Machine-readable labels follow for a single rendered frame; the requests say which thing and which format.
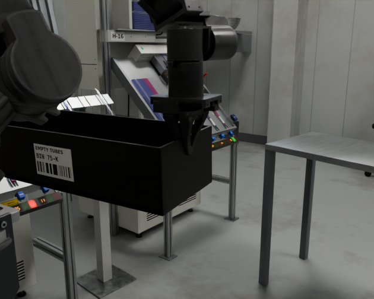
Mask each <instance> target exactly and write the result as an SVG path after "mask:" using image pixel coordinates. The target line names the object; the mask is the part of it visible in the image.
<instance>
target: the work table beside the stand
mask: <svg viewBox="0 0 374 299"><path fill-rule="evenodd" d="M276 152H280V153H283V154H288V155H293V156H297V157H302V158H306V174H305V189H304V197H303V213H302V228H301V236H300V252H299V258H301V259H303V260H305V259H307V258H308V252H309V237H310V224H311V216H312V201H313V187H314V179H315V166H316V161H321V162H324V163H329V164H334V165H338V166H343V167H348V168H353V169H356V170H361V171H366V172H370V173H374V142H372V141H364V140H360V139H353V138H346V137H342V136H335V135H329V134H324V133H317V132H309V133H305V134H302V135H298V136H293V137H290V138H286V139H282V140H279V141H274V142H270V143H267V144H265V163H264V187H263V199H262V223H261V246H260V260H259V284H261V285H263V286H265V285H266V284H268V280H269V269H270V248H271V227H272V207H273V196H274V175H275V154H276Z"/></svg>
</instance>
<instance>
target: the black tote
mask: <svg viewBox="0 0 374 299"><path fill-rule="evenodd" d="M60 111H61V113H60V114H59V115H58V116H54V115H52V114H50V113H46V114H45V116H46V117H47V118H48V121H47V122H46V123H44V124H42V125H38V124H36V123H33V122H30V121H25V122H16V121H13V120H12V121H11V122H10V123H9V125H8V126H7V127H6V128H5V129H4V130H3V131H2V132H1V134H0V137H1V142H0V145H1V146H0V169H1V170H2V171H3V172H4V174H5V178H8V179H13V180H17V181H20V182H24V183H29V184H32V185H37V186H41V187H46V188H49V189H53V190H58V191H61V192H65V193H70V194H73V195H78V196H82V197H85V198H90V199H94V200H97V201H102V202H107V203H111V204H114V205H119V206H123V207H126V208H131V209H135V210H139V211H143V212H148V213H151V214H155V215H159V216H164V215H166V214H167V213H168V212H170V211H171V210H173V209H174V208H175V207H177V206H178V205H180V204H181V203H182V202H184V201H186V200H187V199H188V198H190V197H191V196H193V195H194V194H196V193H197V192H199V191H200V190H201V189H203V188H204V187H206V186H207V185H208V184H210V183H211V182H212V126H210V125H203V126H202V128H201V130H200V132H199V134H198V137H197V139H196V143H195V146H194V150H193V152H192V154H190V155H187V154H186V151H185V146H184V143H183V136H182V138H179V139H177V140H176V139H175V137H174V136H173V134H172V132H171V131H170V129H169V127H168V126H167V124H166V122H165V121H164V120H154V119H143V118H136V117H125V116H114V115H108V114H97V113H86V112H75V111H69V110H60ZM178 125H179V129H180V133H181V135H182V131H181V127H180V122H178Z"/></svg>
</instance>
